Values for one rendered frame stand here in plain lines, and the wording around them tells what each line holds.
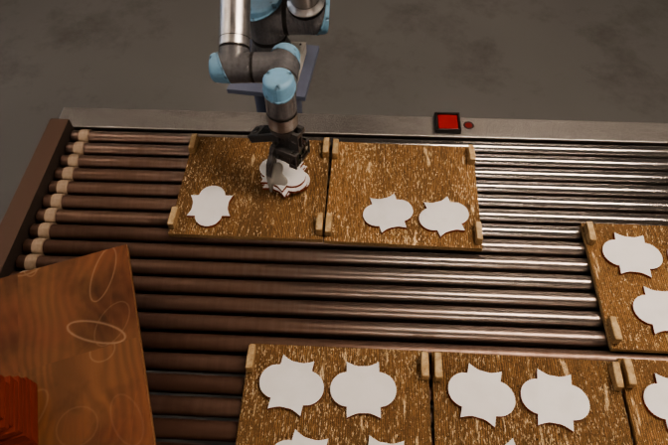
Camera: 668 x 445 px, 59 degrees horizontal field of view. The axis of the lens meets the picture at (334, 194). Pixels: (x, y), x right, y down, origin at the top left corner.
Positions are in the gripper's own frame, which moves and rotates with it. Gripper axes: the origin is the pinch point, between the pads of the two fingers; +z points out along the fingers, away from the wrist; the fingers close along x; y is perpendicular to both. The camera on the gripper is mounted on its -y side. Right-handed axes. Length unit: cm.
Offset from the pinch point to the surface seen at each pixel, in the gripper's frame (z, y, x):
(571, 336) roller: 5, 83, -8
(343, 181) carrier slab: 3.6, 15.1, 7.3
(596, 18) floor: 98, 59, 256
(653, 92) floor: 98, 102, 204
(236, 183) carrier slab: 3.6, -11.4, -7.1
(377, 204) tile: 2.6, 27.2, 3.8
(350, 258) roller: 5.5, 27.7, -13.3
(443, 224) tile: 2.6, 45.6, 5.6
